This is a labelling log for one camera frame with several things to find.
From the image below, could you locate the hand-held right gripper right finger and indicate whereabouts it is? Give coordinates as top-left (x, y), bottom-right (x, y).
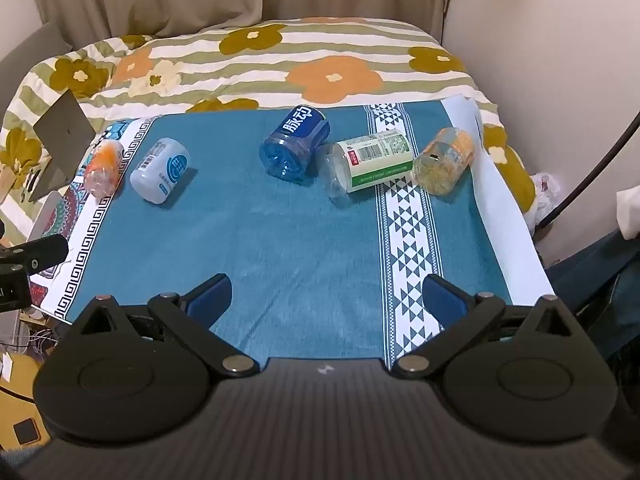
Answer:
top-left (392, 274), bottom-right (581, 378)

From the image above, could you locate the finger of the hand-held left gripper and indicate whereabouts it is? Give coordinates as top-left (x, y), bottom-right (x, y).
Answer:
top-left (0, 234), bottom-right (69, 274)

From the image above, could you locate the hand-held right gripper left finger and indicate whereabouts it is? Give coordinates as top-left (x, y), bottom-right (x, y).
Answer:
top-left (67, 274), bottom-right (261, 377)

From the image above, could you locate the colourful bordered patterned cloth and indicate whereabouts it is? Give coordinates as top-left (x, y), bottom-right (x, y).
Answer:
top-left (27, 117), bottom-right (161, 324)

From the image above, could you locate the teal patterned tablecloth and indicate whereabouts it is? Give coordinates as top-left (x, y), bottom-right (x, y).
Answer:
top-left (75, 100), bottom-right (517, 361)

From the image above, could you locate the yellow brown box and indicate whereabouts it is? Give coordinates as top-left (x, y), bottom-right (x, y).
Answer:
top-left (0, 352), bottom-right (54, 454)

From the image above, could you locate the white sheet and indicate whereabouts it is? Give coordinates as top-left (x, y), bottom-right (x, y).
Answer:
top-left (446, 94), bottom-right (556, 307)

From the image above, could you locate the orange labelled bottle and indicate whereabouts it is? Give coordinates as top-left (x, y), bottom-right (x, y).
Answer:
top-left (82, 140), bottom-right (126, 199)

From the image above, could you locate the grey laptop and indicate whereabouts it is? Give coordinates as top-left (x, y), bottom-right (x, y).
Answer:
top-left (27, 89), bottom-right (96, 242)

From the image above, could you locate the white blue labelled bottle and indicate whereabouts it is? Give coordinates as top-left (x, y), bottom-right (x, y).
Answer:
top-left (129, 137), bottom-right (193, 206)

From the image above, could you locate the white plastic bag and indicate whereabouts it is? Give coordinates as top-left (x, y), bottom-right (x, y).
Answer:
top-left (527, 172), bottom-right (564, 234)

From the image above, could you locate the green white labelled bottle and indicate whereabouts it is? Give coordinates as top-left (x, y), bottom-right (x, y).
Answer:
top-left (320, 129), bottom-right (415, 196)

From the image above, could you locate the person's leg in jeans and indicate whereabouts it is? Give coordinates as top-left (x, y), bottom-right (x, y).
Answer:
top-left (547, 230), bottom-right (640, 362)

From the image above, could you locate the black curved pole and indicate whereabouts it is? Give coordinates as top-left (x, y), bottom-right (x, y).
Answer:
top-left (532, 110), bottom-right (640, 234)

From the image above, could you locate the grey headboard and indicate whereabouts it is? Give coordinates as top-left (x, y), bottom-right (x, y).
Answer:
top-left (0, 22), bottom-right (74, 117)

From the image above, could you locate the white cloth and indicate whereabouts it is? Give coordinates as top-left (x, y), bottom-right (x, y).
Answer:
top-left (615, 187), bottom-right (640, 241)

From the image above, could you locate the floral striped blanket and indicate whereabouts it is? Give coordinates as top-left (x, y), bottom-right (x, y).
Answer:
top-left (0, 16), bottom-right (539, 241)

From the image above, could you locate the tangle of cables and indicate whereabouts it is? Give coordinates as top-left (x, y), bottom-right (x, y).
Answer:
top-left (0, 310), bottom-right (66, 362)

